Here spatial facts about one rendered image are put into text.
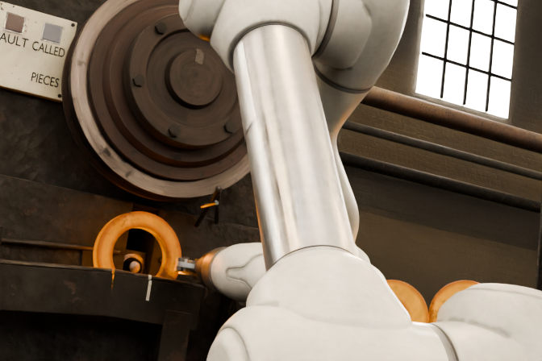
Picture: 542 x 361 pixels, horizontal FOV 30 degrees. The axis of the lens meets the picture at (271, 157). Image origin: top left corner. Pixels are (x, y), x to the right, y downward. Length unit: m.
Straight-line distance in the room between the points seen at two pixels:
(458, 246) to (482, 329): 9.02
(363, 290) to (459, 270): 9.04
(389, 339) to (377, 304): 0.04
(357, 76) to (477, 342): 0.57
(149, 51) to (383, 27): 0.74
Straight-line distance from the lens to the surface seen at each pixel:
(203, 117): 2.07
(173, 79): 2.05
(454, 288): 2.16
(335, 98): 1.50
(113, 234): 2.07
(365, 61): 1.45
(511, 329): 1.03
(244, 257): 1.74
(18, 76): 2.19
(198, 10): 1.35
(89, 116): 2.07
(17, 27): 2.21
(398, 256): 9.64
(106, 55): 2.09
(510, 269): 10.42
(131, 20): 2.12
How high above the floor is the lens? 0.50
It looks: 13 degrees up
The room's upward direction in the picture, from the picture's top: 8 degrees clockwise
